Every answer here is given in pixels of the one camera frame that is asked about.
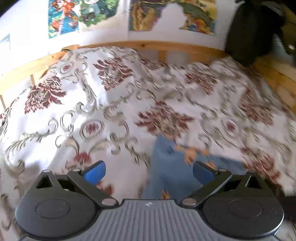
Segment wooden bed frame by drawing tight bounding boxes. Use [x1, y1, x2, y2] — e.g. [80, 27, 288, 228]
[1, 40, 295, 112]

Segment colourful poster right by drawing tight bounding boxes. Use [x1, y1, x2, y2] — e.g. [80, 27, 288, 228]
[129, 0, 217, 35]

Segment floral white bedspread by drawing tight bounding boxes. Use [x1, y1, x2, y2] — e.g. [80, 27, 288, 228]
[1, 47, 295, 240]

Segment anime poster left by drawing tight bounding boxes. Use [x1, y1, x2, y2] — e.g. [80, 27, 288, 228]
[48, 0, 125, 39]

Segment blue pants with orange patches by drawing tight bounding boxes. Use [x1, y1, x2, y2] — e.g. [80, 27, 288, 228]
[142, 135, 247, 202]

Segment dark jacket on bedpost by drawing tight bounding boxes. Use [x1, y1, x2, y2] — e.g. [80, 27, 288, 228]
[225, 1, 295, 66]

